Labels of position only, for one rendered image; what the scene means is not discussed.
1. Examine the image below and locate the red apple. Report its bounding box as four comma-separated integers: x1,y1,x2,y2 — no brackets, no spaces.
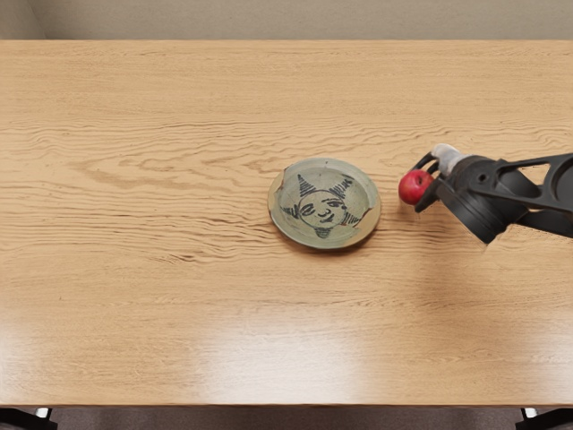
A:
398,169,435,206

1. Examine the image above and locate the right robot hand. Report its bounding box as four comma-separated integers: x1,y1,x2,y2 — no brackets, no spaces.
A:
409,143,473,214

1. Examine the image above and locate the green plate with face pattern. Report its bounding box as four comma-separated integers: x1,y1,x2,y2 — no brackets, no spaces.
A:
267,157,382,252

